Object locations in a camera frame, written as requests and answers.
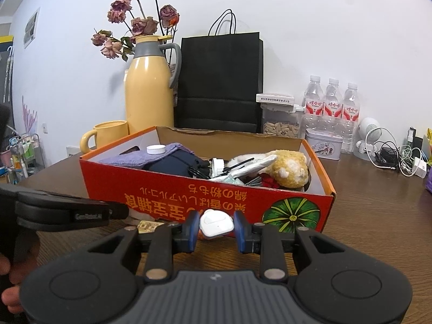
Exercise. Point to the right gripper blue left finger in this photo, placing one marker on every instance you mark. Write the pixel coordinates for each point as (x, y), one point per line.
(190, 231)

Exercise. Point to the middle water bottle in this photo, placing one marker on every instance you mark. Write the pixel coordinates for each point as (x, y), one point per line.
(332, 105)

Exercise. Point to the red artificial rose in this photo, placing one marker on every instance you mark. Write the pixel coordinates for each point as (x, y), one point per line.
(269, 182)

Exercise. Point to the right water bottle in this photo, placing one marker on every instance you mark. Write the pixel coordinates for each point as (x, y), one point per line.
(350, 116)

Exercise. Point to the white round plastic jar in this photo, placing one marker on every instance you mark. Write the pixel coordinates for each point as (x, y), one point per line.
(218, 166)

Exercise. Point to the dried pink flower bouquet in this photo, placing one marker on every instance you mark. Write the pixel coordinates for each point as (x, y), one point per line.
(139, 24)

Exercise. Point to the white bottle cap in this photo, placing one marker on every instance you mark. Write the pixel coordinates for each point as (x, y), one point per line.
(156, 149)

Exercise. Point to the yellow ceramic mug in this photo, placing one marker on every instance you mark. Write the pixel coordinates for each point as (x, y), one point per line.
(104, 134)

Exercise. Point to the water bottle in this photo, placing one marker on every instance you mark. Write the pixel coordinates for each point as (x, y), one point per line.
(332, 105)
(313, 103)
(350, 116)

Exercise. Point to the yellow thermos jug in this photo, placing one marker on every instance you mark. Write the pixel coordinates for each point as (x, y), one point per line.
(149, 83)

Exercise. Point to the small white tin box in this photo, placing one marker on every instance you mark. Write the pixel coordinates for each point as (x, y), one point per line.
(326, 145)

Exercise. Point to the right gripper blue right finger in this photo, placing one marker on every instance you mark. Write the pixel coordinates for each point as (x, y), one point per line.
(243, 233)

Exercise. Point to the purple pouch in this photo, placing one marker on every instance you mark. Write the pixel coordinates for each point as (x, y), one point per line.
(428, 181)

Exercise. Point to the white small charger case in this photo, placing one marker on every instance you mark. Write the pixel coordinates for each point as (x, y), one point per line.
(215, 223)

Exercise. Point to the small yellow labelled box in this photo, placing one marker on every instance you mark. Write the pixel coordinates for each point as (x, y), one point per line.
(145, 227)

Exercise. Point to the clear snack container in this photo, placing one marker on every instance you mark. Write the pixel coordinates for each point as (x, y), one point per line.
(281, 116)

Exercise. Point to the purple knitted cloth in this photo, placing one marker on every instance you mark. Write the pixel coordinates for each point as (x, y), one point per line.
(138, 159)

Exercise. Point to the black paper shopping bag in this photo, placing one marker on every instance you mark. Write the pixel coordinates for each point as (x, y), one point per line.
(220, 77)

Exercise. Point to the yellow white plush toy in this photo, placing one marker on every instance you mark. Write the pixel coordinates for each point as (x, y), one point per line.
(290, 169)

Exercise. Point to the left water bottle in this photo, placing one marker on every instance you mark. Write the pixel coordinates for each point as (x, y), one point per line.
(313, 103)

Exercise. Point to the navy blue fabric pouch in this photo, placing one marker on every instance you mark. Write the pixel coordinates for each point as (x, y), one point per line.
(181, 163)

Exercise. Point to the metal wire storage rack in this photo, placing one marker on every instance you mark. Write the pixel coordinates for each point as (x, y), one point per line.
(27, 156)

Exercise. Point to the white round camera device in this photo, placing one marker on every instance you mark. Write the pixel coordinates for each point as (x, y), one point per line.
(370, 132)

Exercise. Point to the person's left hand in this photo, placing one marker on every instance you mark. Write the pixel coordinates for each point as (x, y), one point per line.
(14, 276)

